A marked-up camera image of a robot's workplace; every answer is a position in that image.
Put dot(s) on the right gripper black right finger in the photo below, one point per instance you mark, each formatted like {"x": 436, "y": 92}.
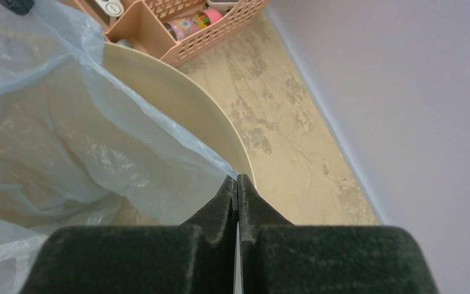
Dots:
{"x": 280, "y": 257}

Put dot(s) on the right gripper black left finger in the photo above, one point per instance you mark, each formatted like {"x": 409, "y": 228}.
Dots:
{"x": 197, "y": 256}

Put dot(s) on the beige plastic trash bin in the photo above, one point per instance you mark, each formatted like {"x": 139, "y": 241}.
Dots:
{"x": 181, "y": 99}

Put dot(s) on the light blue plastic trash bag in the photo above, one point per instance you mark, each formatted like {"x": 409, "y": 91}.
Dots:
{"x": 76, "y": 143}

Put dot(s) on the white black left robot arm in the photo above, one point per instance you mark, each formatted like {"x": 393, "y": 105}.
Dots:
{"x": 18, "y": 7}

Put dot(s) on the pink plastic desk organizer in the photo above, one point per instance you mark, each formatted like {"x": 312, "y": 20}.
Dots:
{"x": 141, "y": 28}

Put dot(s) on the pink labelled small bottle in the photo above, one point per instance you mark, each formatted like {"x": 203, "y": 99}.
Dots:
{"x": 180, "y": 28}

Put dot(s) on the white mini stapler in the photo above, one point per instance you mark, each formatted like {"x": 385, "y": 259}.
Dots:
{"x": 106, "y": 8}

